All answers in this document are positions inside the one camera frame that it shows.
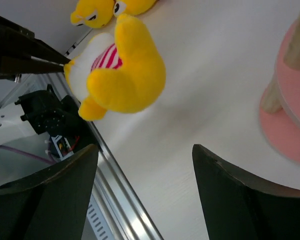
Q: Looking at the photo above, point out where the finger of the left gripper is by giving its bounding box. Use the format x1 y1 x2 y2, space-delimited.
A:
0 16 70 65
0 56 63 80

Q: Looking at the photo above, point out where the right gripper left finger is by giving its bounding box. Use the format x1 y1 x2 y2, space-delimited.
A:
0 144 99 240

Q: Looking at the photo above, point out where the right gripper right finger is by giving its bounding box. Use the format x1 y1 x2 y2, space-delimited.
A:
192 144 300 240

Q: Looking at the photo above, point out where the yellow plush corner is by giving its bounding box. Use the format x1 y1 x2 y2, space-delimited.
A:
63 13 166 121

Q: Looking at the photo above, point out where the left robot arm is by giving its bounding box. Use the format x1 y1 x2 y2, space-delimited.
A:
0 16 82 146

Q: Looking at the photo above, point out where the pink three-tier shelf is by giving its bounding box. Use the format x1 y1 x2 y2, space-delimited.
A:
259 14 300 163

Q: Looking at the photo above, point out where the yellow plush left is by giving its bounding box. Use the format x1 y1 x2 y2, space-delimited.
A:
70 0 115 29

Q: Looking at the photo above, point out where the yellow plush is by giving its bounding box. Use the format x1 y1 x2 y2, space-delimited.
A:
70 0 115 29
113 0 157 17

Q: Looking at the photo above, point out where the yellow plush right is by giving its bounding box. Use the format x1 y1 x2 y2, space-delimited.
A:
113 0 157 17

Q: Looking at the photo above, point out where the white slotted cable duct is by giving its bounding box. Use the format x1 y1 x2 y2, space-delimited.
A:
86 198 115 240

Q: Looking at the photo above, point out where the aluminium mounting rail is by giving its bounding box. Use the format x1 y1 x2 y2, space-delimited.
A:
0 34 165 240

